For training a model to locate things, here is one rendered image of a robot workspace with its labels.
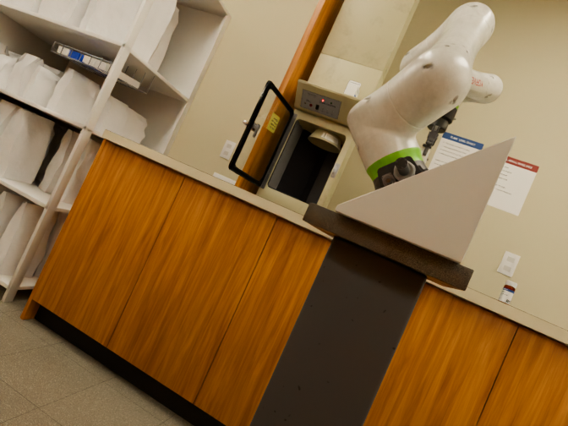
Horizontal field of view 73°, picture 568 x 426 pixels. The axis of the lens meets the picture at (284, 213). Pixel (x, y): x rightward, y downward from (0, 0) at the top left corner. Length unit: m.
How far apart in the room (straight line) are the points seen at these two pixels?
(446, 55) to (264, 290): 1.02
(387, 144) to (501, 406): 0.98
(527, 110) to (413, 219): 1.75
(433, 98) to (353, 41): 1.22
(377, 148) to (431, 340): 0.79
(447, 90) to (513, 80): 1.64
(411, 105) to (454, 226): 0.27
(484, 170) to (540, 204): 1.56
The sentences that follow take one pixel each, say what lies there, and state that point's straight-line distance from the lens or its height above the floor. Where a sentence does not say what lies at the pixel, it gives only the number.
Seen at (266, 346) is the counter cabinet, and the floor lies 0.43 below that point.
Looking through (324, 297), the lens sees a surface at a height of 0.77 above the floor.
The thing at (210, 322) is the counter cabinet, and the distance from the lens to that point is 1.59.
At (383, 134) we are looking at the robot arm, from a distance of 0.88.
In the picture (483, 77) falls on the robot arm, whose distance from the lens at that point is 1.58.
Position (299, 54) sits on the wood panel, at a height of 1.63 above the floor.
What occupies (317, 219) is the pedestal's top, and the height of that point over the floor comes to 0.91.
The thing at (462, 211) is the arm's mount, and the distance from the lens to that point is 0.72.
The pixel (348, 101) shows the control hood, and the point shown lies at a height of 1.48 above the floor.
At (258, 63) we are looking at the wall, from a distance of 2.58.
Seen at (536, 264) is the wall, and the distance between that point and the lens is 2.25.
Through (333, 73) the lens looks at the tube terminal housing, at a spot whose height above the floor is 1.63.
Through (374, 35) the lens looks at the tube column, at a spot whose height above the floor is 1.86.
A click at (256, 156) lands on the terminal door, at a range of 1.69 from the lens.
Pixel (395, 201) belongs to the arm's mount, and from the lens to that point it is 0.72.
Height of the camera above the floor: 0.87
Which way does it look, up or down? 2 degrees up
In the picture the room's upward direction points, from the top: 24 degrees clockwise
